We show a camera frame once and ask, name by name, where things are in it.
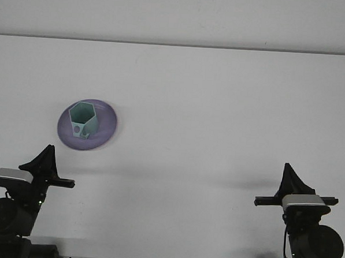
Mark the pale blue hexagonal cup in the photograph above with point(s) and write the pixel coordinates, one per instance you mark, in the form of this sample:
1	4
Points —
90	124

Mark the pale purple round plate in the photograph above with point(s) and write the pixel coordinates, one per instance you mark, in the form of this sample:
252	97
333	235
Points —
106	125

